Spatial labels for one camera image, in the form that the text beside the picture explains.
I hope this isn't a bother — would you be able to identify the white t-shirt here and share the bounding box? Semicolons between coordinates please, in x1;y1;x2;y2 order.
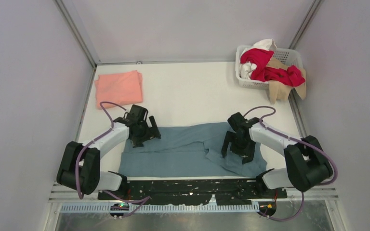
236;38;277;80

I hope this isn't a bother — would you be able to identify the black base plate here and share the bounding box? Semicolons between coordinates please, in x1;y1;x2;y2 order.
98;179;287;205

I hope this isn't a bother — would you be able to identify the folded pink t-shirt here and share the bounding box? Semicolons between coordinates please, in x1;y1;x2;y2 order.
94;70;143;109

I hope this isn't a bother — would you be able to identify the blue-grey t-shirt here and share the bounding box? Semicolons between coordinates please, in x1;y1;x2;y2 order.
118;122;267;178

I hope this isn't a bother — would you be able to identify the white laundry basket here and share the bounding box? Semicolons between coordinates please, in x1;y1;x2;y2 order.
235;45;303;90

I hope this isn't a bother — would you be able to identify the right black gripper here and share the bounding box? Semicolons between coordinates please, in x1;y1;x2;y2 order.
222;130;256;164

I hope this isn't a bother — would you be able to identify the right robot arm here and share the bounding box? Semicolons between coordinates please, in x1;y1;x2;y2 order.
221;113;335;198

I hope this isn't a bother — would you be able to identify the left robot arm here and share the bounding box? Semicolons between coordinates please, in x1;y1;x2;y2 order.
56;102;161;199

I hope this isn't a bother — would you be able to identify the beige t-shirt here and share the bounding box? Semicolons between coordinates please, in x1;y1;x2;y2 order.
265;58;307;104

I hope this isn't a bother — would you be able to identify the white slotted cable duct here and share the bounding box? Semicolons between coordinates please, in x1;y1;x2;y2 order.
60;202;259;213

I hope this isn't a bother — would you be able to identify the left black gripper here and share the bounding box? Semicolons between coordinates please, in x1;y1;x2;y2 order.
131;116;160;148

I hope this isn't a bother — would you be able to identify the red t-shirt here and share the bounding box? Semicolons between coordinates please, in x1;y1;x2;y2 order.
239;48;305;87

